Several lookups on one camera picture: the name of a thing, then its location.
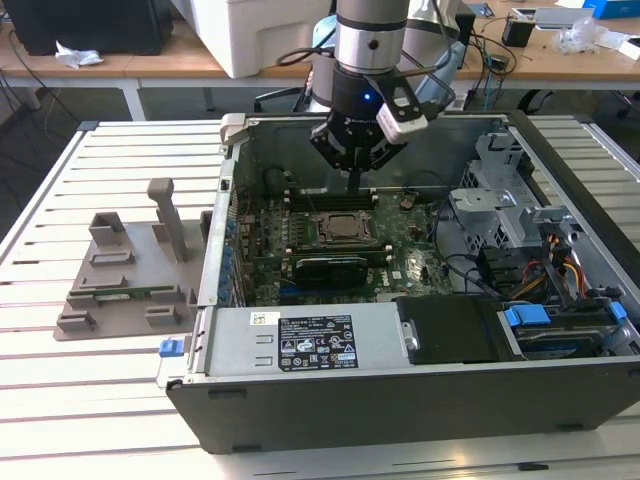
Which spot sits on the small black device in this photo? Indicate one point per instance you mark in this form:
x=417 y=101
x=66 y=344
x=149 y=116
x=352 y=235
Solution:
x=498 y=61

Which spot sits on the hard disk in blue carrier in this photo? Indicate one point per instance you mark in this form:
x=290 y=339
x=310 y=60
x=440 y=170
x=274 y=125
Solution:
x=527 y=317

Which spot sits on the crumpled white paper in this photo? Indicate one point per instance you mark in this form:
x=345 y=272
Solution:
x=75 y=56

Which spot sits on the grey metal drive cage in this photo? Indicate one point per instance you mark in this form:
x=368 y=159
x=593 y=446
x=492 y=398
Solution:
x=480 y=200

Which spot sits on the blue plastic latch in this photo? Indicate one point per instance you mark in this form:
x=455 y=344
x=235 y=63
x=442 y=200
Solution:
x=170 y=347

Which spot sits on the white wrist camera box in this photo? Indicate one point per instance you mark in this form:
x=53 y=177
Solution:
x=400 y=122

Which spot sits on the CPU socket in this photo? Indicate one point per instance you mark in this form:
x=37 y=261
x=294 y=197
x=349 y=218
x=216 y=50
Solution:
x=320 y=241

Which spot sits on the green RAM stick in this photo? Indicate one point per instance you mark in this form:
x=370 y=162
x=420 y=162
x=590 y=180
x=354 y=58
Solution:
x=145 y=291

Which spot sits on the black drive bay cover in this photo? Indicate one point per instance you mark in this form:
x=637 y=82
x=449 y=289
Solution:
x=450 y=330

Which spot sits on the black RAM slot white clips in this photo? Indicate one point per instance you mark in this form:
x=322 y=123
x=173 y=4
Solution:
x=300 y=199
x=380 y=258
x=300 y=191
x=380 y=248

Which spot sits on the black and grey PC case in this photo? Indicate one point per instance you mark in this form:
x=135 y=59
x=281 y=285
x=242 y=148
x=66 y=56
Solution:
x=400 y=400

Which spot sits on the clear plastic bag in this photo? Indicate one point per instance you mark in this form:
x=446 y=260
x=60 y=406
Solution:
x=580 y=37

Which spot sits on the black computer tower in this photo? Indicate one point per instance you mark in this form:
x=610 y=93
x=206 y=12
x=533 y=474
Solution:
x=90 y=25

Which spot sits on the wooden desk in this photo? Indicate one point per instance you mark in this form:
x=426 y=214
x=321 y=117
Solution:
x=150 y=62
x=550 y=62

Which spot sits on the round coin battery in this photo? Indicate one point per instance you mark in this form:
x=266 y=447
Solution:
x=407 y=200

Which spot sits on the grey plastic case latch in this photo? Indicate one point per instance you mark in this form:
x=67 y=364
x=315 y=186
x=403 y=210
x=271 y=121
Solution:
x=232 y=127

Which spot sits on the green motherboard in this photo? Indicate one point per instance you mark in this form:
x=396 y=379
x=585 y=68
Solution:
x=405 y=240

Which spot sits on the grey parts rack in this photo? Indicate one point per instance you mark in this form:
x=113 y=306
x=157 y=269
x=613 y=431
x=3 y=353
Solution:
x=135 y=250

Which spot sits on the white printer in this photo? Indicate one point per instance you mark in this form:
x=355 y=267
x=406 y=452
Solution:
x=260 y=35

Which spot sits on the blue cardboard box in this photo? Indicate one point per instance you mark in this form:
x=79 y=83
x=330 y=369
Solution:
x=617 y=9

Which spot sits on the silver power supply unit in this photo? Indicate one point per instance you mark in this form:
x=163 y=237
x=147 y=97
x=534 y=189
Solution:
x=235 y=345

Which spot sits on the black speaker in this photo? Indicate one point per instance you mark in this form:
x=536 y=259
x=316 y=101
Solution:
x=466 y=27

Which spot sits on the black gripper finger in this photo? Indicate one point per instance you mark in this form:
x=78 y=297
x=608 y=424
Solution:
x=387 y=157
x=332 y=152

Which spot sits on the small black box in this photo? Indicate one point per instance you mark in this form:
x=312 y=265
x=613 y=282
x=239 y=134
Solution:
x=517 y=34

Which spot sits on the black graphics card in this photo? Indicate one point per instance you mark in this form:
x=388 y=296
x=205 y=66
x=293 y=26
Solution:
x=330 y=275

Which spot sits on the grey flat box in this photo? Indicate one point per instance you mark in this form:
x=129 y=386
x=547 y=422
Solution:
x=565 y=17

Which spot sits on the thin metal locking lever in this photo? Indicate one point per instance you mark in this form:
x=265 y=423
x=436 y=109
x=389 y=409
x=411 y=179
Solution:
x=314 y=206

